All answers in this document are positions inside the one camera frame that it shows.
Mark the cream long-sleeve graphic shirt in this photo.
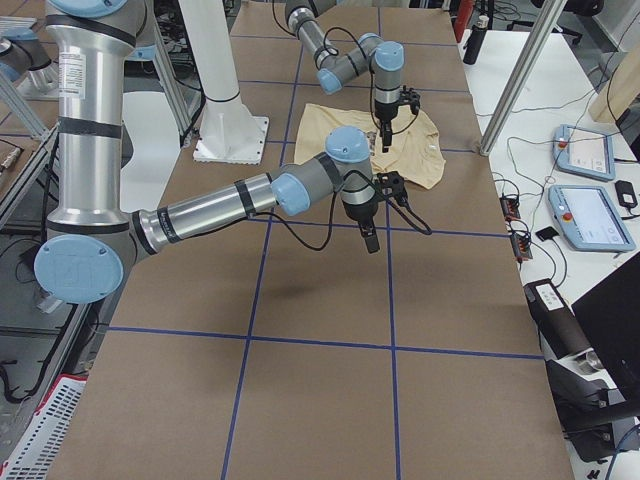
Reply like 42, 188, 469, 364
294, 103, 445, 189

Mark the white perforated basket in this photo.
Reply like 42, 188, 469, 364
1, 374, 87, 480

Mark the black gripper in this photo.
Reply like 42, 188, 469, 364
344, 200, 380, 254
374, 100, 399, 153

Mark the blue teach pendant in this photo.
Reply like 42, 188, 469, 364
547, 185, 636, 252
553, 124, 615, 182

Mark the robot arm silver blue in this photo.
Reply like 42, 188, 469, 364
34, 1, 379, 304
285, 1, 409, 153

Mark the far blue teach pendant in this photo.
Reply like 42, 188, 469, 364
553, 124, 615, 182

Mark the aluminium frame post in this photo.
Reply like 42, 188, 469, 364
479, 0, 567, 156

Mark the near orange circuit board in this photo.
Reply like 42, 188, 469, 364
510, 231, 533, 263

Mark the black small square pad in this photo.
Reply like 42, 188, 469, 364
535, 226, 559, 242

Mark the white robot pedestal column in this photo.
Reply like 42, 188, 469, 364
179, 0, 269, 164

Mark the near blue teach pendant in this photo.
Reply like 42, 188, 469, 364
547, 185, 636, 252

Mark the far orange circuit board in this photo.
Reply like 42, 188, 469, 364
499, 195, 521, 222

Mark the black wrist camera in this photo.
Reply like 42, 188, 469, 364
376, 171, 409, 207
399, 85, 421, 115

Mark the black power adapter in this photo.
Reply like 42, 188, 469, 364
615, 180, 638, 209

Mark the black water bottle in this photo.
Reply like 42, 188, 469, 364
463, 15, 490, 65

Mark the orange circuit board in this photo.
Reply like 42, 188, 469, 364
499, 195, 521, 222
510, 231, 533, 263

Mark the black monitor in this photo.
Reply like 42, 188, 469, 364
572, 255, 640, 400

